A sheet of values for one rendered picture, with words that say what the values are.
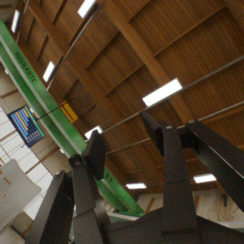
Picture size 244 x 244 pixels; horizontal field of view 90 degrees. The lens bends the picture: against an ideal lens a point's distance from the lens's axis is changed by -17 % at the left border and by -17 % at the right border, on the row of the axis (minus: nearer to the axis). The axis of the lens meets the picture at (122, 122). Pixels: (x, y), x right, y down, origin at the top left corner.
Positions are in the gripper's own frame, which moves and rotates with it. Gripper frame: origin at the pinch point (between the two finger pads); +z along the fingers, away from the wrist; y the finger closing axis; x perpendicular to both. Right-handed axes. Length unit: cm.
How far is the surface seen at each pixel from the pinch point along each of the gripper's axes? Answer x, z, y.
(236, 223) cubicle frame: -79, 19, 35
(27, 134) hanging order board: -40, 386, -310
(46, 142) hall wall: -222, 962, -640
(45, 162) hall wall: -336, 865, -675
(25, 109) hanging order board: 33, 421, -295
